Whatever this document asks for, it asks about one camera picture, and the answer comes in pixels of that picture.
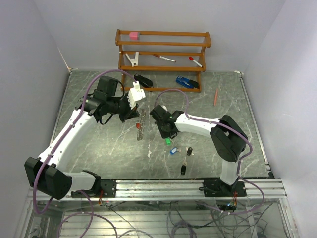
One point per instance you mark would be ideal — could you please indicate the black key fob lower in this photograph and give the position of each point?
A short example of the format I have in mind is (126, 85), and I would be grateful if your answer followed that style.
(183, 170)

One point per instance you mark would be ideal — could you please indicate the aluminium mounting rail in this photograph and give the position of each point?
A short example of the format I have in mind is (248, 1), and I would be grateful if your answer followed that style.
(164, 190)

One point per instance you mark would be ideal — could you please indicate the black key fob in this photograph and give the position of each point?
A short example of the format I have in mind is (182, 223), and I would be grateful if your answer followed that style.
(183, 170)
(189, 151)

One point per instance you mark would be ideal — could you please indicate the orange pencil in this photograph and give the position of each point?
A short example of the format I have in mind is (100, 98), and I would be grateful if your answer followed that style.
(215, 97)

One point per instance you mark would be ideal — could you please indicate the blue stapler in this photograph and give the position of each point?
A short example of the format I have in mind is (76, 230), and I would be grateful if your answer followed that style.
(187, 83)

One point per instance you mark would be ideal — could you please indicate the pink eraser block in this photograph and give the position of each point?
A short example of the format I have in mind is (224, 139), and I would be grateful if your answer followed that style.
(134, 35)

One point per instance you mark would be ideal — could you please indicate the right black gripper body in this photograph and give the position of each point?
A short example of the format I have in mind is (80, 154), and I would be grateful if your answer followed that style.
(161, 128)

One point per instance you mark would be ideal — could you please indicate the black key fob upper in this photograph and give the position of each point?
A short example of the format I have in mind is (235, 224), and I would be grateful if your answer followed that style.
(189, 151)

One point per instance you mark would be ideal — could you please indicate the black stapler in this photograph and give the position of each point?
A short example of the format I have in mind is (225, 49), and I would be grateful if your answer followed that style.
(143, 81)

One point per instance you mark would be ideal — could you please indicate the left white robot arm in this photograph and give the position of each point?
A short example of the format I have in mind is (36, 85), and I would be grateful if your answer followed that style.
(47, 174)

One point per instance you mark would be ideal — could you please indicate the blue key tag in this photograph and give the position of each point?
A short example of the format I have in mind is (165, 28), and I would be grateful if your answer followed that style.
(174, 150)

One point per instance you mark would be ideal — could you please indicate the green key tag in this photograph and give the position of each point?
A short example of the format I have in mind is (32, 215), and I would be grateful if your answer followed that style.
(168, 141)

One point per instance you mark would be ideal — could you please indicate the white plastic clip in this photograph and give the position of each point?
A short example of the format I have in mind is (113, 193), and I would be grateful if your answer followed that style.
(134, 61)

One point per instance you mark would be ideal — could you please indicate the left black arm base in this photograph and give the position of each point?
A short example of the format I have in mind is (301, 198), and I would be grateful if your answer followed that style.
(105, 188)

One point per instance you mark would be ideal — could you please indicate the red tipped white marker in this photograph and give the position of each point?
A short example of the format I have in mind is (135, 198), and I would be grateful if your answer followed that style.
(196, 62)

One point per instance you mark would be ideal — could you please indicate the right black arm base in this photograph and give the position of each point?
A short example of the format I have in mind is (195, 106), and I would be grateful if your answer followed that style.
(214, 187)

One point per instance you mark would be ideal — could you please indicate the red capped white marker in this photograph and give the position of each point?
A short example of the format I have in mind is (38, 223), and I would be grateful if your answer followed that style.
(164, 58)

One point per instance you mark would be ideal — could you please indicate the wooden three-tier shelf rack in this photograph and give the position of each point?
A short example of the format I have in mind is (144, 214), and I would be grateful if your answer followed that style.
(174, 45)

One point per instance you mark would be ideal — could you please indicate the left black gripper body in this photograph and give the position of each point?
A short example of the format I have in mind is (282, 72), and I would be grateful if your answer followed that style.
(120, 106)

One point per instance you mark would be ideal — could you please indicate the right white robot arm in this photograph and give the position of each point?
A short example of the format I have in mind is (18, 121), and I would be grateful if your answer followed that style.
(228, 138)

